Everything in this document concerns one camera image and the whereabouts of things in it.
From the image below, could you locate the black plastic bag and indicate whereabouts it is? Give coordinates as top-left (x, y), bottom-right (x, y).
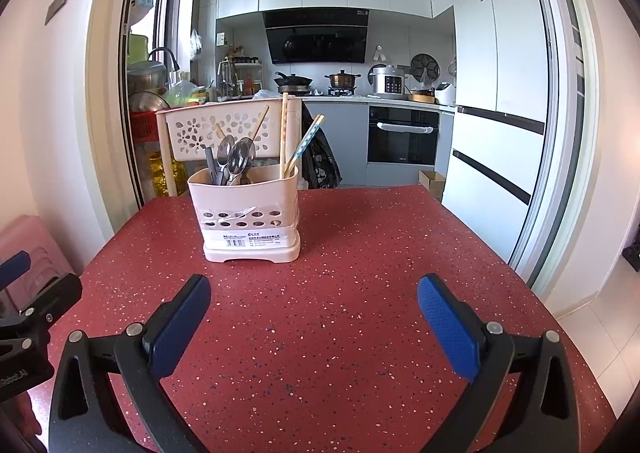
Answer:
top-left (300, 125), bottom-right (343, 190)

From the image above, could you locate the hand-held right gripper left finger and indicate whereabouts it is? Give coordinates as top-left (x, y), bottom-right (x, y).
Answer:
top-left (47, 274), bottom-right (212, 453)

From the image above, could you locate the silver electric pressure cooker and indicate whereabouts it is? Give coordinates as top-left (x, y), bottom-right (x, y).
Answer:
top-left (368, 64), bottom-right (412, 100)

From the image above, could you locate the steel cooking pot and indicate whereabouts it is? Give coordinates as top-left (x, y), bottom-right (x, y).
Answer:
top-left (325, 69), bottom-right (362, 88)

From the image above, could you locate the round black divided tray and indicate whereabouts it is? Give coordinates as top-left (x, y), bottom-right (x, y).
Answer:
top-left (410, 53), bottom-right (441, 82)

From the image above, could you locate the white flower-cutout basket rack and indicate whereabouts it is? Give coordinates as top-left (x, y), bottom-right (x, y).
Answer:
top-left (156, 98), bottom-right (303, 198)

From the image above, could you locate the black built-in oven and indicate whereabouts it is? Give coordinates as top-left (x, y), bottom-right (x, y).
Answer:
top-left (366, 105), bottom-right (441, 166)

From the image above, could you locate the steel spoon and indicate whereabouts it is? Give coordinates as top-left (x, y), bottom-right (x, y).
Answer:
top-left (239, 136), bottom-right (257, 184)
top-left (217, 134), bottom-right (236, 184)
top-left (226, 140), bottom-right (252, 185)

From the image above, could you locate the large steel pot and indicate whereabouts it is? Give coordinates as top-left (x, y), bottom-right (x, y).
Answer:
top-left (127, 60), bottom-right (168, 88)

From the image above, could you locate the black-handled utensil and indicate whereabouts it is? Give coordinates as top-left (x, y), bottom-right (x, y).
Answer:
top-left (204, 147), bottom-right (221, 185)

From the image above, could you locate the white refrigerator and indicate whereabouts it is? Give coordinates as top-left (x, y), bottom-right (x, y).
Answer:
top-left (442, 0), bottom-right (548, 264)

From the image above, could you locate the metal spice rack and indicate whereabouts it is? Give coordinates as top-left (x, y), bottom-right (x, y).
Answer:
top-left (217, 57), bottom-right (263, 101)

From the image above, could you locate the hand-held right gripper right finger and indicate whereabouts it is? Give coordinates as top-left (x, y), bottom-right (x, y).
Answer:
top-left (417, 274), bottom-right (581, 453)

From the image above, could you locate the gold foil package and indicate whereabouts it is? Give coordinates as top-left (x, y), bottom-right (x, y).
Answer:
top-left (145, 153), bottom-right (188, 196)

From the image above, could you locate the cardboard box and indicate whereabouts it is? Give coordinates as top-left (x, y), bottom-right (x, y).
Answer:
top-left (419, 170), bottom-right (447, 202)

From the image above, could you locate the gas stove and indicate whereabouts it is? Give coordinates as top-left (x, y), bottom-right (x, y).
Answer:
top-left (285, 85), bottom-right (358, 98)

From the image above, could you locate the pink plastic stool stack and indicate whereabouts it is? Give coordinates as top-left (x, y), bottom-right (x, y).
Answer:
top-left (0, 215), bottom-right (71, 284)

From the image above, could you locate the white plastic utensil holder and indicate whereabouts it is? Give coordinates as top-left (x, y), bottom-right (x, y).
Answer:
top-left (187, 164), bottom-right (302, 265)

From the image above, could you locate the black kitchen faucet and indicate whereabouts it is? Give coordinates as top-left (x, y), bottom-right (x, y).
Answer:
top-left (147, 47), bottom-right (181, 74)

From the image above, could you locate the red plastic basket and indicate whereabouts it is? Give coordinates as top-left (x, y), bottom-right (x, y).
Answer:
top-left (131, 112), bottom-right (162, 142)

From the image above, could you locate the blue patterned bamboo chopstick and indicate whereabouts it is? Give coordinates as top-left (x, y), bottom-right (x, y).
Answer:
top-left (286, 114), bottom-right (326, 177)

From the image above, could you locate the black range hood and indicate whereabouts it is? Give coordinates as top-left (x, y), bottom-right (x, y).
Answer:
top-left (262, 9), bottom-right (371, 64)

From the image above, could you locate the black wok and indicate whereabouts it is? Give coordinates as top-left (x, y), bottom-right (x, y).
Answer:
top-left (273, 72), bottom-right (314, 88)

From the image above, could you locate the grey wall switch panel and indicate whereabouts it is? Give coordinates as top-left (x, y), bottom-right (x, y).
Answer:
top-left (45, 0), bottom-right (72, 26)

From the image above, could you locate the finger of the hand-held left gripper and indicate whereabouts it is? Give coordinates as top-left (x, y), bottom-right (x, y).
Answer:
top-left (0, 251), bottom-right (31, 290)
top-left (0, 273), bottom-right (83, 345)

